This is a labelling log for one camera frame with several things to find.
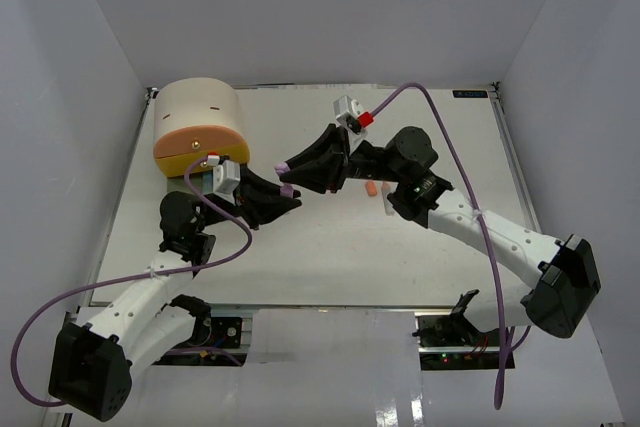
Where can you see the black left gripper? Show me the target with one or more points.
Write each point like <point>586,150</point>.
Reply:
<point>257,213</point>

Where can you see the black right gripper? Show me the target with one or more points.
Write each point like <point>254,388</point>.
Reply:
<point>326,173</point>

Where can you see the purple highlighter body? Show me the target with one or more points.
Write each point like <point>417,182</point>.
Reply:
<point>287,191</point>

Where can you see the purple highlighter cap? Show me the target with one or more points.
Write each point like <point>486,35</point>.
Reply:
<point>281,168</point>

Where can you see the grey-green bottom drawer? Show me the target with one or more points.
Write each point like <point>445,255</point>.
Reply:
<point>202,181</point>

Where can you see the orange top drawer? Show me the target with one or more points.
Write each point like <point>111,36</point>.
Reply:
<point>208,138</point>

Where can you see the yellow drawer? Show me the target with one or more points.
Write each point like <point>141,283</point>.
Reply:
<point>175,165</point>

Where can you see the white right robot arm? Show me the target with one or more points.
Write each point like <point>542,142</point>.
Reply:
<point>560,278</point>

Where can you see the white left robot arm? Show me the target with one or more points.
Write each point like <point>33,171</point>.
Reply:
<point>94,364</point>

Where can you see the orange highlighter cap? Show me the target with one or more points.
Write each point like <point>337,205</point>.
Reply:
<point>371,188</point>

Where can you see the cream round drawer cabinet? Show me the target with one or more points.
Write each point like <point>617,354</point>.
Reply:
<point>196,102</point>

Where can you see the dark table corner label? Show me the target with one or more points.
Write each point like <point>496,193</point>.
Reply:
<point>468,94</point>

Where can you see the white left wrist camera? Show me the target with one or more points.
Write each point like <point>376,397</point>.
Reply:
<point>226,175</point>

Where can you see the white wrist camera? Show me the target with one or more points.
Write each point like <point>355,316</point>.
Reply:
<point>351,115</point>
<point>226,175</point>

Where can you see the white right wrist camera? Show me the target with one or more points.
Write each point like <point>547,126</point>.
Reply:
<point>351,115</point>

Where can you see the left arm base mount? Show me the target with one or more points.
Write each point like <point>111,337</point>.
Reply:
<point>217,342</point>

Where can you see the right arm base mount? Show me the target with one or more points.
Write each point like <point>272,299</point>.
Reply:
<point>448,345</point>

